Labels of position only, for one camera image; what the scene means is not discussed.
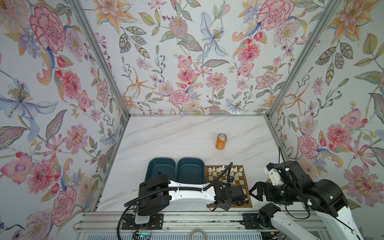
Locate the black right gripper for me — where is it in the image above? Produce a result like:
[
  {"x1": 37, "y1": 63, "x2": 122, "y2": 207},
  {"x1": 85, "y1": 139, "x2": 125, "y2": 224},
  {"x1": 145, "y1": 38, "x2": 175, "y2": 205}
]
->
[{"x1": 246, "y1": 181, "x2": 296, "y2": 204}]

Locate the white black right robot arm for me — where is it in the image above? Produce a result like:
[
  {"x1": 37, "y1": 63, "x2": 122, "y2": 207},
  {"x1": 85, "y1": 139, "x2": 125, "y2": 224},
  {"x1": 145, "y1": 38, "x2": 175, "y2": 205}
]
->
[{"x1": 249, "y1": 161, "x2": 363, "y2": 240}]

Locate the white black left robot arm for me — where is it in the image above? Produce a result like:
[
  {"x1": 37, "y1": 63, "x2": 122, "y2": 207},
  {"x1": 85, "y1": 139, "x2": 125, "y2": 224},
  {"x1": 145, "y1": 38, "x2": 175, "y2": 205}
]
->
[{"x1": 133, "y1": 175, "x2": 249, "y2": 225}]

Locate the wooden chess board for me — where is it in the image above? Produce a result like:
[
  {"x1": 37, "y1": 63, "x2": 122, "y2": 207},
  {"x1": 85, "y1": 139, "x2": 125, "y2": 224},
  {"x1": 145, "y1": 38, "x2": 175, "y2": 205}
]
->
[{"x1": 205, "y1": 165, "x2": 253, "y2": 209}]

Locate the right teal plastic tray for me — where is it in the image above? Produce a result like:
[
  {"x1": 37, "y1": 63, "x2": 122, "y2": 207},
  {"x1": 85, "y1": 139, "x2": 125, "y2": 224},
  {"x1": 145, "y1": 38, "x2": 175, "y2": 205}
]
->
[{"x1": 175, "y1": 158, "x2": 206, "y2": 185}]

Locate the teal plastic tray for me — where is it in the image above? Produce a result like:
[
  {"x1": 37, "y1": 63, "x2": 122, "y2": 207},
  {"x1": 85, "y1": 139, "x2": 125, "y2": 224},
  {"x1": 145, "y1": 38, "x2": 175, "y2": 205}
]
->
[
  {"x1": 175, "y1": 158, "x2": 206, "y2": 185},
  {"x1": 145, "y1": 158, "x2": 176, "y2": 181}
]

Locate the orange soda can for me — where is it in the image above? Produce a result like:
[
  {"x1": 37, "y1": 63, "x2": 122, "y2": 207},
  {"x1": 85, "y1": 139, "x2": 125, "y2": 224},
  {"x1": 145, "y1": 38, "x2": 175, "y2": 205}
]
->
[{"x1": 216, "y1": 133, "x2": 227, "y2": 150}]

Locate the left teal plastic tray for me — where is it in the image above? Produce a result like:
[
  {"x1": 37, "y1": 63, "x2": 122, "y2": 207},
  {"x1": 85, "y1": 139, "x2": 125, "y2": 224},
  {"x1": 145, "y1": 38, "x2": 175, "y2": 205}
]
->
[{"x1": 145, "y1": 158, "x2": 176, "y2": 181}]

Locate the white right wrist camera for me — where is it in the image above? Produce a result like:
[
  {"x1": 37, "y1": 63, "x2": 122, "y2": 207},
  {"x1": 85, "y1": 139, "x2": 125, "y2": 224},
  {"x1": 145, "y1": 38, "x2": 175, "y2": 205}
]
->
[{"x1": 263, "y1": 167, "x2": 284, "y2": 186}]

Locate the aluminium mounting rail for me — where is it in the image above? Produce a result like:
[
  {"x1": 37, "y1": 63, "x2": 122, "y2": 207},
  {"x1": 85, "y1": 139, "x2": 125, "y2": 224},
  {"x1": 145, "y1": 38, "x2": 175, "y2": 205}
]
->
[{"x1": 73, "y1": 211, "x2": 331, "y2": 233}]

